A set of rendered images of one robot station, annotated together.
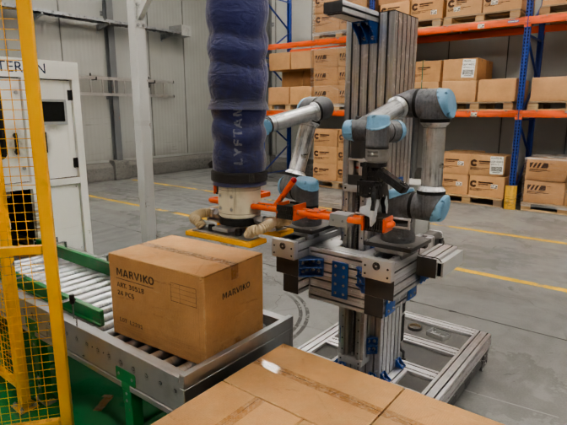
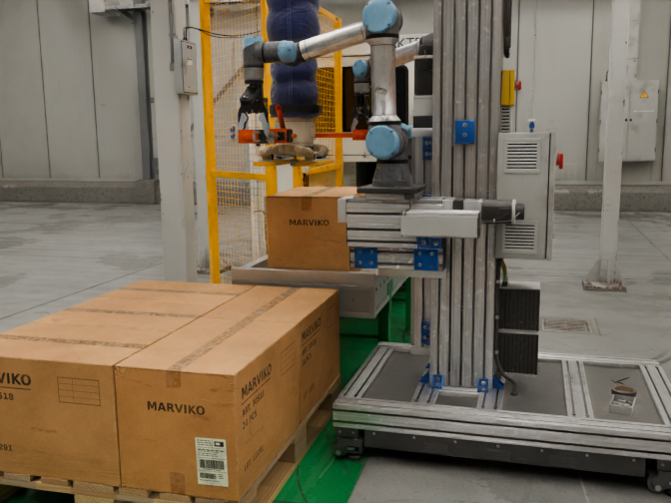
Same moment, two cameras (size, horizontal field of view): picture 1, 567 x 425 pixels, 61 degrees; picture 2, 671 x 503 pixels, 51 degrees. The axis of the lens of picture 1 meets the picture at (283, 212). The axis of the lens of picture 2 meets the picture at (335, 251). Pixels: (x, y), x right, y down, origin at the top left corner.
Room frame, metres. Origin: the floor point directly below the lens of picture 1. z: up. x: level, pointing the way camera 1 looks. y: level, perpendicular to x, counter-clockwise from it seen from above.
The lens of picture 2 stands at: (0.84, -2.89, 1.23)
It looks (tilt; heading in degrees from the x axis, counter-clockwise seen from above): 9 degrees down; 67
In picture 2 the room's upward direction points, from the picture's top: 1 degrees counter-clockwise
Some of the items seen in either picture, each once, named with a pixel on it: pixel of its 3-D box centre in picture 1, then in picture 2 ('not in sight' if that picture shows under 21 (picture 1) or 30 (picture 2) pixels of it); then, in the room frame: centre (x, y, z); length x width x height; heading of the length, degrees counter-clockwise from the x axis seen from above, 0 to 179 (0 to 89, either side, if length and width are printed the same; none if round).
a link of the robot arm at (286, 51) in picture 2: (386, 131); (281, 52); (1.68, -0.36, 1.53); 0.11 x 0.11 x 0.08; 52
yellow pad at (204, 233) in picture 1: (224, 233); (275, 159); (1.84, 0.23, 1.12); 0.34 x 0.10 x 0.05; 56
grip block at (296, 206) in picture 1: (291, 210); (279, 136); (1.78, -0.03, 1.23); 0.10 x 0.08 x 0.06; 146
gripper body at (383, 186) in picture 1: (373, 180); (255, 97); (1.60, -0.30, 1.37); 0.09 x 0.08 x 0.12; 55
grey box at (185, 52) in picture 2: not in sight; (186, 68); (1.67, 1.32, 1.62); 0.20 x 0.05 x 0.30; 52
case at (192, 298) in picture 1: (186, 293); (322, 231); (2.15, 0.46, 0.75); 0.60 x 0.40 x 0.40; 56
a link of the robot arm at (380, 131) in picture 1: (378, 131); (254, 52); (1.59, -0.31, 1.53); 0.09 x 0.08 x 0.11; 142
